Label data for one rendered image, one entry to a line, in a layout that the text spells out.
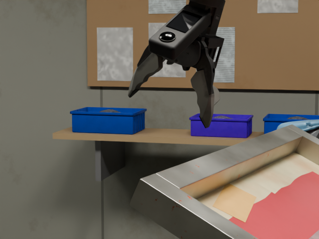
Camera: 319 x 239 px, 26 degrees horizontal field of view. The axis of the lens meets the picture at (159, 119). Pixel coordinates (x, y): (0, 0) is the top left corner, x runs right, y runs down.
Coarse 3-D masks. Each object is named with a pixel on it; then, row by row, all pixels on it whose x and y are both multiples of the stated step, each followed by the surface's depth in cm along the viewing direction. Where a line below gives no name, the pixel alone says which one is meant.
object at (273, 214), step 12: (264, 204) 99; (276, 204) 101; (288, 204) 103; (252, 216) 94; (264, 216) 95; (276, 216) 97; (288, 216) 99; (300, 216) 101; (252, 228) 90; (264, 228) 92; (276, 228) 93; (288, 228) 95; (300, 228) 96; (312, 228) 98
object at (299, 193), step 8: (304, 176) 118; (312, 176) 120; (296, 184) 113; (304, 184) 114; (312, 184) 116; (280, 192) 106; (288, 192) 108; (296, 192) 109; (304, 192) 111; (312, 192) 112; (288, 200) 105; (296, 200) 106; (304, 200) 107; (312, 200) 109; (304, 208) 104; (312, 208) 106; (312, 216) 102
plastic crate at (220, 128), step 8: (192, 120) 340; (200, 120) 339; (216, 120) 336; (224, 120) 335; (232, 120) 334; (240, 120) 333; (248, 120) 333; (192, 128) 340; (200, 128) 339; (208, 128) 338; (216, 128) 337; (224, 128) 336; (232, 128) 335; (240, 128) 334; (248, 128) 338; (200, 136) 340; (208, 136) 339; (216, 136) 338; (224, 136) 337; (232, 136) 336; (240, 136) 335
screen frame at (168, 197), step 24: (240, 144) 109; (264, 144) 114; (288, 144) 121; (312, 144) 127; (192, 168) 91; (216, 168) 95; (240, 168) 102; (144, 192) 82; (168, 192) 81; (192, 192) 89; (168, 216) 80; (192, 216) 79; (216, 216) 80
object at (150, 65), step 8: (152, 56) 112; (144, 64) 113; (152, 64) 112; (160, 64) 112; (136, 72) 114; (144, 72) 113; (152, 72) 112; (136, 80) 114; (144, 80) 114; (136, 88) 114
